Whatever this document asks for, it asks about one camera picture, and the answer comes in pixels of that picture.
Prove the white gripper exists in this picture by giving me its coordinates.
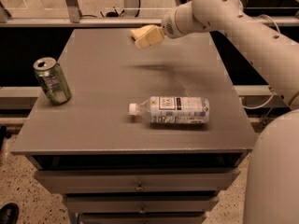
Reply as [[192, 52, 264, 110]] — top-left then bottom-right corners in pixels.
[[135, 2, 200, 49]]

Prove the yellow sponge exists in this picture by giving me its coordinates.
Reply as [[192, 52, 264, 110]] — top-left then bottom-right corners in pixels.
[[130, 24, 155, 40]]

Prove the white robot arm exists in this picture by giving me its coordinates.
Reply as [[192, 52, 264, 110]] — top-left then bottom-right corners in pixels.
[[134, 0, 299, 224]]

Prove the clear plastic water bottle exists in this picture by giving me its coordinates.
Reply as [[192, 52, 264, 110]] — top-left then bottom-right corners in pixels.
[[129, 96, 210, 125]]

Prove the green soda can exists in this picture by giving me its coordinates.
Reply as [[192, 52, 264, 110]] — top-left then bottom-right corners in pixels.
[[34, 57, 71, 105]]

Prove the grey drawer cabinet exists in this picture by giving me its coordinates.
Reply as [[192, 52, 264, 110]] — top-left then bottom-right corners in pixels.
[[12, 29, 255, 224]]

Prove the top drawer with knob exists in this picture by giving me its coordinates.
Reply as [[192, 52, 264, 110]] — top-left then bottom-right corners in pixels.
[[35, 168, 240, 194]]

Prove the drawer with knob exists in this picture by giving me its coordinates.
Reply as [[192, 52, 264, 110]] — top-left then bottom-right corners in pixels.
[[35, 168, 240, 194], [64, 192, 219, 214]]

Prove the black shoe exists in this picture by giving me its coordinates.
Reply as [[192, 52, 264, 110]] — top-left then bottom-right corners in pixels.
[[0, 203, 19, 224]]

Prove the metal railing frame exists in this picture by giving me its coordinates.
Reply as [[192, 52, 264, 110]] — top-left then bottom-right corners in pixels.
[[0, 0, 299, 27]]

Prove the white cable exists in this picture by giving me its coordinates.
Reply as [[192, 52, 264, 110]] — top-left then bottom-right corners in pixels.
[[242, 14, 281, 111]]

